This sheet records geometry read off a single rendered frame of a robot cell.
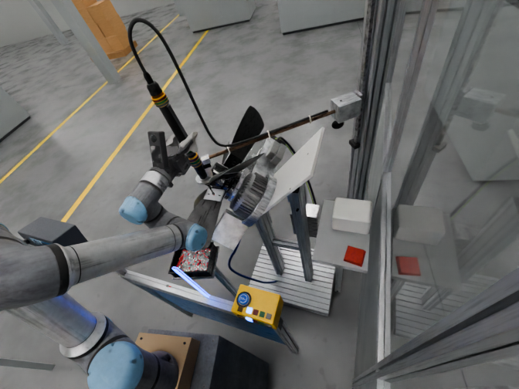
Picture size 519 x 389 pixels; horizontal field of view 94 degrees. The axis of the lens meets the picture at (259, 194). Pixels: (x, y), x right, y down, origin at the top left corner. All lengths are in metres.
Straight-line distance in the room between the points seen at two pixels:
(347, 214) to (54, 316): 1.06
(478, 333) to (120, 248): 0.58
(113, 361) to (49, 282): 0.34
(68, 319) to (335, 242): 1.01
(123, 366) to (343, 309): 1.53
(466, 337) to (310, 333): 1.66
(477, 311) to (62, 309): 0.76
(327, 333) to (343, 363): 0.19
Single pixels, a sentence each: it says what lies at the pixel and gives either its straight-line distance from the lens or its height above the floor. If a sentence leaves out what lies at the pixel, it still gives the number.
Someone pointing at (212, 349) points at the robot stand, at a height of 1.00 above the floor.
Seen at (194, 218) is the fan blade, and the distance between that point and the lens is 1.08.
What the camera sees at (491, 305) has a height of 1.68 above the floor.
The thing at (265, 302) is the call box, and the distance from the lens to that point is 0.93.
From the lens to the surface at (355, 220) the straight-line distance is 1.18.
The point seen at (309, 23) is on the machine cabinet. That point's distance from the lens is 6.46.
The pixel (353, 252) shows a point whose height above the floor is 0.88.
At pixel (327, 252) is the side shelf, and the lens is 1.22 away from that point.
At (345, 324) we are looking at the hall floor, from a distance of 2.00.
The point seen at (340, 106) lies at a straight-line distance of 1.00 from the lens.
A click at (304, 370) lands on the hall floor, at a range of 1.96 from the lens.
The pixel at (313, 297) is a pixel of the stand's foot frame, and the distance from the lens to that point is 1.95.
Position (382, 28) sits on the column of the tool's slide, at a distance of 0.97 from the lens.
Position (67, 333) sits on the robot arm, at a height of 1.40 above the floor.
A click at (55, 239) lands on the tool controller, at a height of 1.25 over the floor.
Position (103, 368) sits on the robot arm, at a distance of 0.83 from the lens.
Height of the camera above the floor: 1.95
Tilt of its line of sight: 49 degrees down
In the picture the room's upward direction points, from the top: 19 degrees counter-clockwise
